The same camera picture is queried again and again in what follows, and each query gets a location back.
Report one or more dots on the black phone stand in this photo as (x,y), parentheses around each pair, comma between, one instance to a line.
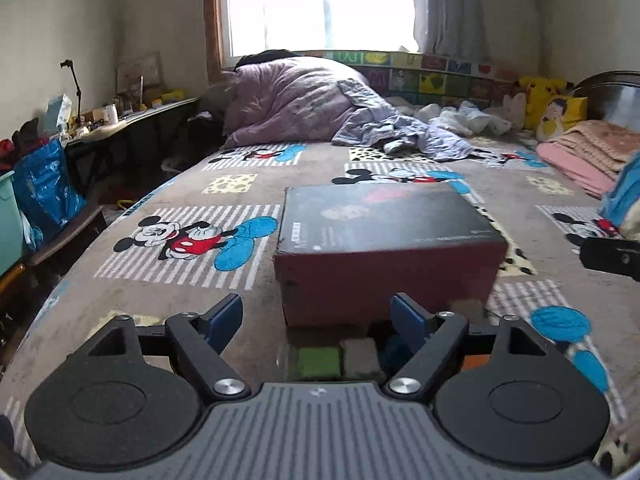
(77,85)

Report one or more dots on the teal plastic bin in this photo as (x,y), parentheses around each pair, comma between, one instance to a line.
(10,220)

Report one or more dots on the dark wooden bench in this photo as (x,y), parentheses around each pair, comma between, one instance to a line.
(65,237)

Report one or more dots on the white rabbit plush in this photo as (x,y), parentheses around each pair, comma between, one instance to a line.
(515,107)

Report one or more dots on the dark wooden headboard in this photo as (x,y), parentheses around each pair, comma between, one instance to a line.
(615,95)

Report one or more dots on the purple duvet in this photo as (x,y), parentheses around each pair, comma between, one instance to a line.
(290,95)

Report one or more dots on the cartoon printed bed sheet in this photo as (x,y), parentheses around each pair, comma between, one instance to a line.
(325,165)

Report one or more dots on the light blue packet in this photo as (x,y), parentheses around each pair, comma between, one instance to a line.
(60,110)

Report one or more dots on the white crumpled clothing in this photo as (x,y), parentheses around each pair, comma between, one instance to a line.
(475,119)

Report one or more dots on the olive grey clay bag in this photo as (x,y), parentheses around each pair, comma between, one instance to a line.
(467,310)

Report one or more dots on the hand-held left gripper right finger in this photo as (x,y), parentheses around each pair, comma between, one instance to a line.
(407,320)

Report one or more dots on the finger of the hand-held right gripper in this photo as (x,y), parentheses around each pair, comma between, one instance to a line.
(610,257)

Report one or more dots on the yellow plush toy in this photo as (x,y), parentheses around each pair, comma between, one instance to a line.
(537,92)

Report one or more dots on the dark cluttered desk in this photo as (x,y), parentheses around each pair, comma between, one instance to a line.
(125,132)

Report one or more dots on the lavender crumpled clothing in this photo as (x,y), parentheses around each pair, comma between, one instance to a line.
(400,130)

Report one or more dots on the white cup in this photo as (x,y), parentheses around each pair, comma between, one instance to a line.
(110,113)

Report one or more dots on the yellow box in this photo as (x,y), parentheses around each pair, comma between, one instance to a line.
(172,96)

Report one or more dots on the pink folded blanket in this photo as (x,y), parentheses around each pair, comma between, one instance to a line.
(570,165)

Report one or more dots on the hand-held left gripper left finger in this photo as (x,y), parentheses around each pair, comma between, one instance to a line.
(225,317)

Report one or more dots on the yellow figure pillow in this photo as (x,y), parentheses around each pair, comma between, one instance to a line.
(560,115)

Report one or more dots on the dark clothes pile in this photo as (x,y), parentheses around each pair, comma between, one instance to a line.
(22,142)

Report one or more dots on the colourful picture wall panel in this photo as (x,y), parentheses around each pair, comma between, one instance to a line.
(435,80)

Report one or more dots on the green clay bag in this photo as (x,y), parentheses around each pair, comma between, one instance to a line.
(317,362)

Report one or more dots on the red box with black lid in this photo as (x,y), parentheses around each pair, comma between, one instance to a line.
(380,215)

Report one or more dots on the blue plastic bag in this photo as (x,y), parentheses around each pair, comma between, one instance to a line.
(45,190)

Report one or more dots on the grey curtain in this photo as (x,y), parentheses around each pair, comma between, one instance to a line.
(450,5)

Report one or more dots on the tan folded blanket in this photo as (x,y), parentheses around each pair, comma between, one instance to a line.
(600,145)

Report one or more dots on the blue cloth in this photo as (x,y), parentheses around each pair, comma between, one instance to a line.
(622,195)

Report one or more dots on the bright window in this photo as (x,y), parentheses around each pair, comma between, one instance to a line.
(320,5)

